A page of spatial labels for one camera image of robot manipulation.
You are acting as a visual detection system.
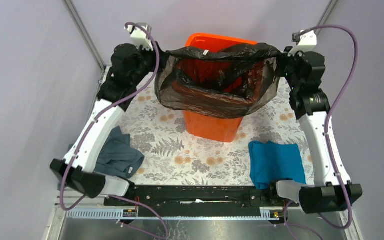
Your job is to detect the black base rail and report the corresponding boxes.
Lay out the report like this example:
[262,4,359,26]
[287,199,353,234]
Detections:
[104,185,289,220]

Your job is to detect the orange plastic trash bin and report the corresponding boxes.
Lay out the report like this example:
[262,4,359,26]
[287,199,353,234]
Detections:
[183,33,257,143]

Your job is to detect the bright blue cloth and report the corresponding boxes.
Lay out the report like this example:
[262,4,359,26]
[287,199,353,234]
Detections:
[248,141,307,190]

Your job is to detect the grey-blue cloth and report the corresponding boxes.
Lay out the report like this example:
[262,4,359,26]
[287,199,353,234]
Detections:
[72,126,145,179]

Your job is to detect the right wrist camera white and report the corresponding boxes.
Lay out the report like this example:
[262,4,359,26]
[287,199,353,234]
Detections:
[288,29,318,57]

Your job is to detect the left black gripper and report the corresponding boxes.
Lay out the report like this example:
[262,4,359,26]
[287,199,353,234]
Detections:
[131,40,170,86]

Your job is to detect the floral patterned mat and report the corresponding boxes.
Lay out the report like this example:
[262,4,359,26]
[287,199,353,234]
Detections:
[116,78,314,186]

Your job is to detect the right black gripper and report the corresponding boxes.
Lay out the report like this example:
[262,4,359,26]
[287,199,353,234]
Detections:
[273,46,306,91]

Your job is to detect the slotted metal cable duct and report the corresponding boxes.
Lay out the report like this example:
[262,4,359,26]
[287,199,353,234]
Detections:
[65,207,284,222]

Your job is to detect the black trash bag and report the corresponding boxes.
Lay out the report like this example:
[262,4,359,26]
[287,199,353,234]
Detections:
[154,43,282,119]

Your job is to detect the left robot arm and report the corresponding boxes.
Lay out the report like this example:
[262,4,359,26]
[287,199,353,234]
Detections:
[50,43,164,206]

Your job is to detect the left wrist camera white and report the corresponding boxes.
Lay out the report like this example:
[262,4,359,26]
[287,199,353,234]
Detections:
[124,23,154,51]

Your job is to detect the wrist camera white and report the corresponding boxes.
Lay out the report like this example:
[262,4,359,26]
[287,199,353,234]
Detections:
[288,29,318,57]
[124,23,154,51]

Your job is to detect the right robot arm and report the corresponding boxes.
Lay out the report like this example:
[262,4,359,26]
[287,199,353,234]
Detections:
[266,48,363,214]

